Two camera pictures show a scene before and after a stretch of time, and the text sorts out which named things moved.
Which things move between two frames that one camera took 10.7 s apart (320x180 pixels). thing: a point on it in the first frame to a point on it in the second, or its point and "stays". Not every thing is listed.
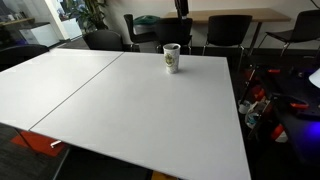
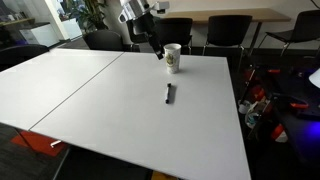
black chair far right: x=307 y=28 stays
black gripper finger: x=178 y=4 to x=148 y=23
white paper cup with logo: x=172 y=52 stays
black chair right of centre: x=228 y=30 stays
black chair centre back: x=174 y=31 stays
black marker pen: x=169 y=47 to x=167 y=95
